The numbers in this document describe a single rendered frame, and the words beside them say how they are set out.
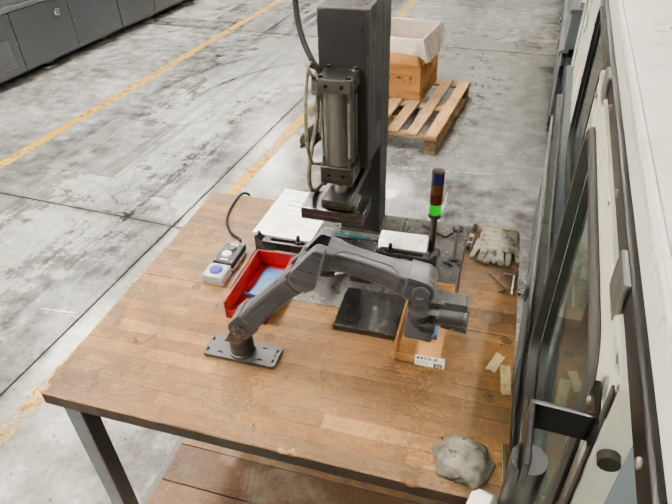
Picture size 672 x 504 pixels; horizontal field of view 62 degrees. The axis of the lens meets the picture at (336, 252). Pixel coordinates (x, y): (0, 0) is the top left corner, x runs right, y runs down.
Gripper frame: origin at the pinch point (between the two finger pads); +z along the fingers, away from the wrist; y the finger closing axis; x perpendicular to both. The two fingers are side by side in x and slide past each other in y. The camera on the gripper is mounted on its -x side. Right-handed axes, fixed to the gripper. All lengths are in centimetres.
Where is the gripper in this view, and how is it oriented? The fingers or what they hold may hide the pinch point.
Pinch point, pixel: (421, 326)
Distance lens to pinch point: 142.3
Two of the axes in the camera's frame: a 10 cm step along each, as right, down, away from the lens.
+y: 2.5, -9.2, 3.1
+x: -9.6, -1.8, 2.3
